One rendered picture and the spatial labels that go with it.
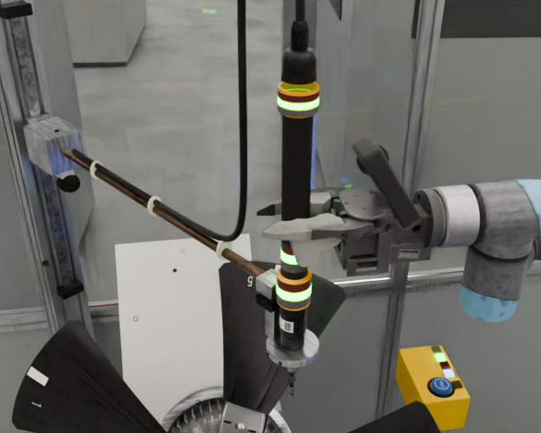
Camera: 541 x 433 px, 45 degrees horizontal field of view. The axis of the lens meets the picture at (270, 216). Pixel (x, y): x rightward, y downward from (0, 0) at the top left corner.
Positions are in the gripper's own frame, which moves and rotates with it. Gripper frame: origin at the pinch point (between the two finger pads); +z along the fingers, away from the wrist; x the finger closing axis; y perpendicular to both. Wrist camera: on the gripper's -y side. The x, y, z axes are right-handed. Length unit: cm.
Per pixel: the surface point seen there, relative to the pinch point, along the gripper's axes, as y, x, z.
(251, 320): 29.2, 16.4, 0.6
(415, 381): 59, 27, -34
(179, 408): 51, 20, 14
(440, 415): 63, 21, -38
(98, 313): 67, 70, 33
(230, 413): 41.1, 8.5, 5.2
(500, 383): 111, 70, -84
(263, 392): 35.1, 6.5, 0.2
